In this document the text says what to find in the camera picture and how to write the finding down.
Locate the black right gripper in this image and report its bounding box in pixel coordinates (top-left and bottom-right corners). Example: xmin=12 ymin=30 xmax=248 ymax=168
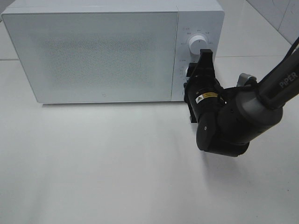
xmin=184 ymin=49 xmax=225 ymax=123

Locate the white timer knob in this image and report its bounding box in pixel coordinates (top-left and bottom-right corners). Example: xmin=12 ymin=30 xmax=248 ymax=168
xmin=183 ymin=68 xmax=190 ymax=78

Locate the white microwave door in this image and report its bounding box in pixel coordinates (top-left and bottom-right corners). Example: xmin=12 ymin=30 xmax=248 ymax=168
xmin=3 ymin=13 xmax=177 ymax=103

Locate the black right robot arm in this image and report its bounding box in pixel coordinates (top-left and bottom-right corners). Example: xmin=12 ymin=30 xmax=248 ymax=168
xmin=184 ymin=41 xmax=299 ymax=157

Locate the upper white power knob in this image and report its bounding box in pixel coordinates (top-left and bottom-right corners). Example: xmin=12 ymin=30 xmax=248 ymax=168
xmin=187 ymin=34 xmax=208 ymax=55

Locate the white microwave oven body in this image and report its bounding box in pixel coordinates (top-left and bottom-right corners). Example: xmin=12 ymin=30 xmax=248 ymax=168
xmin=1 ymin=0 xmax=225 ymax=103

